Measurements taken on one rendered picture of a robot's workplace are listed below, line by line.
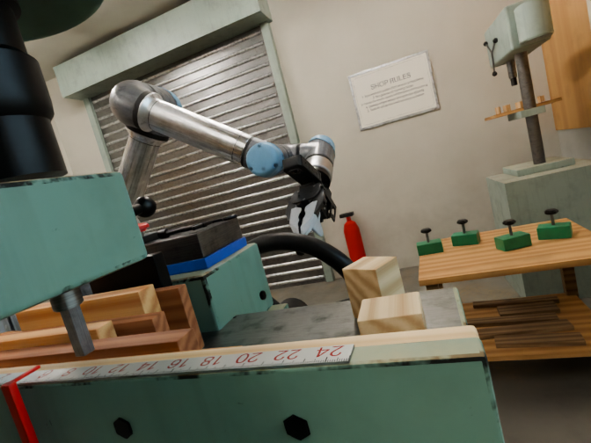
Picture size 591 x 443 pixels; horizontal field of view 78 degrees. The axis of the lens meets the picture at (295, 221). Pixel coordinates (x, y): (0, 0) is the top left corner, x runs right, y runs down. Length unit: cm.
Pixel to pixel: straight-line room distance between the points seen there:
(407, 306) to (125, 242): 20
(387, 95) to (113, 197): 303
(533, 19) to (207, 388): 217
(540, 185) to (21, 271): 226
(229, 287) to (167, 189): 358
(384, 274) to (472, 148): 298
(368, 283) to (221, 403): 16
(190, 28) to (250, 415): 350
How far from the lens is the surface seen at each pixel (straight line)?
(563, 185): 236
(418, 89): 324
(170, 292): 35
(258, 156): 80
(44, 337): 39
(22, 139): 28
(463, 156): 325
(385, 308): 25
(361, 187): 327
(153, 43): 379
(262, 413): 19
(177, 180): 392
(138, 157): 112
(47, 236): 26
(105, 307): 38
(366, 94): 326
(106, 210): 29
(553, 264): 151
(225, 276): 41
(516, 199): 230
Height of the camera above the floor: 103
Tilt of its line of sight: 7 degrees down
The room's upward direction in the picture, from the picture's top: 15 degrees counter-clockwise
